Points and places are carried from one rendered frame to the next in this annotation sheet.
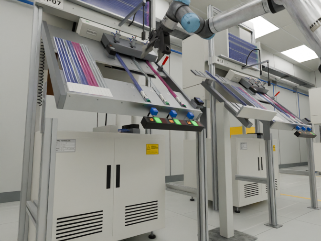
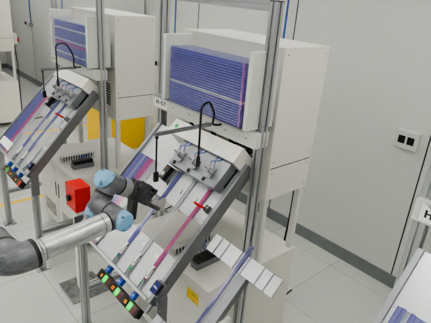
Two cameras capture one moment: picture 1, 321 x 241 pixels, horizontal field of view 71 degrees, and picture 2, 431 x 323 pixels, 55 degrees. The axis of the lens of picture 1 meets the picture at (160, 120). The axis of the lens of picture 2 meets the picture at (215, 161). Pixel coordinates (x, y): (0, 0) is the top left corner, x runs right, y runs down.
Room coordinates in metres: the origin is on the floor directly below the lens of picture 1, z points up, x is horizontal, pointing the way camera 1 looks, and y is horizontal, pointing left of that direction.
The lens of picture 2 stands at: (1.25, -1.57, 1.91)
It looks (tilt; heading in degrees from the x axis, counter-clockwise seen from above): 22 degrees down; 84
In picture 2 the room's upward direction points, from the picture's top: 5 degrees clockwise
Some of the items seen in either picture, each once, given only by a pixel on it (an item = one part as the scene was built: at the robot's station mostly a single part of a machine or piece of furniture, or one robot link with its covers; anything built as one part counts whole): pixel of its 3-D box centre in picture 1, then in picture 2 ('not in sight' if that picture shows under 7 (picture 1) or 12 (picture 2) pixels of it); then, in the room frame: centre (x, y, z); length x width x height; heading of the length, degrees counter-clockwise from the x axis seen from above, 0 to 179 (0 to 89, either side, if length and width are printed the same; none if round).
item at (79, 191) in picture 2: not in sight; (80, 238); (0.66, 0.74, 0.39); 0.24 x 0.24 x 0.78; 37
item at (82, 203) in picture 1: (90, 183); (207, 280); (1.46, 0.44, 0.31); 0.70 x 0.65 x 0.62; 127
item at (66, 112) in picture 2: not in sight; (74, 155); (0.45, 1.48, 0.66); 1.01 x 0.73 x 1.31; 37
